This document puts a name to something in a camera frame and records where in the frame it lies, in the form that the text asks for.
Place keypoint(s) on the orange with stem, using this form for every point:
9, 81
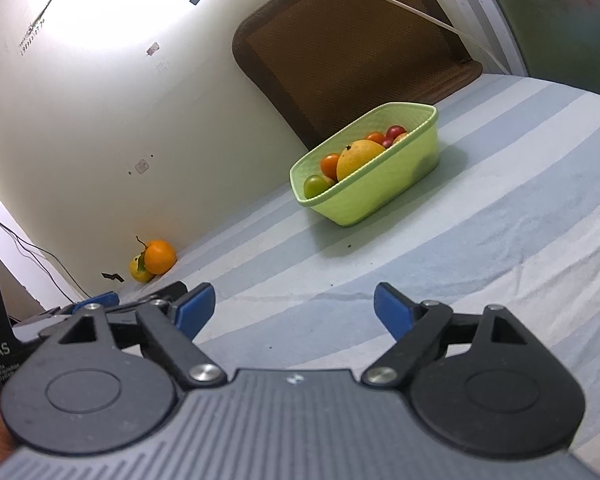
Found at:
159, 256

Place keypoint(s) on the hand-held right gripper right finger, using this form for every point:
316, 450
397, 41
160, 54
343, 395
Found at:
391, 306

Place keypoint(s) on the yellow lemon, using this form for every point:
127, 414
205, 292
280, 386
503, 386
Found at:
138, 271

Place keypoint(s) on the white window frame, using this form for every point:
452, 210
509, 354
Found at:
480, 10

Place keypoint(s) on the large yellow orange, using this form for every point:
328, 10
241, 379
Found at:
357, 160

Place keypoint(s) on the small red cherry tomato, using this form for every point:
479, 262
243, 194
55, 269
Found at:
388, 143

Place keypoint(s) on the small black scrap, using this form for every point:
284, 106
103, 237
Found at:
110, 276

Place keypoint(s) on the small orange cherry tomato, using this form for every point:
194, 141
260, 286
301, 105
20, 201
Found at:
376, 137

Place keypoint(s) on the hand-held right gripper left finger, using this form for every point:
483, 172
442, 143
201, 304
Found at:
195, 307

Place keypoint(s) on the green plastic basket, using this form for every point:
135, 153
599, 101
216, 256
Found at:
380, 195

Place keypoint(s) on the green tomato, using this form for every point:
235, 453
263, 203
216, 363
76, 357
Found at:
315, 186

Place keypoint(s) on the striped bed sheet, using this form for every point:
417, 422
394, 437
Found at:
480, 235

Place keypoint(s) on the brown seat cushion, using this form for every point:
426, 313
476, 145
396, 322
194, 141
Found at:
340, 50

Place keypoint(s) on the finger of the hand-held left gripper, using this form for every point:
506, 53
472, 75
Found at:
97, 300
172, 290

